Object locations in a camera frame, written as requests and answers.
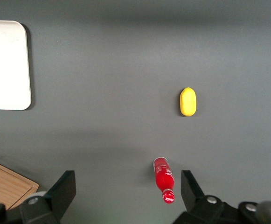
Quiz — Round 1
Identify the red coke bottle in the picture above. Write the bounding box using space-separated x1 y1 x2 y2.
153 156 175 205

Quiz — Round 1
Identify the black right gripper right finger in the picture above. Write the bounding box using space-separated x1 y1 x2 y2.
174 169 238 224

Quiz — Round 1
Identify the wooden drawer cabinet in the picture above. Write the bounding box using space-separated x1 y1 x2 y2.
0 157 39 210

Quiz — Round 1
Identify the beige rectangular tray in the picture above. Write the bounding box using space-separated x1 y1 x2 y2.
0 20 32 111

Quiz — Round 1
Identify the yellow lemon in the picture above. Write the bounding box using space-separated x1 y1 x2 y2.
179 87 197 117

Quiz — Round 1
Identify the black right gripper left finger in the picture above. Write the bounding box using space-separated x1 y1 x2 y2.
20 170 76 224

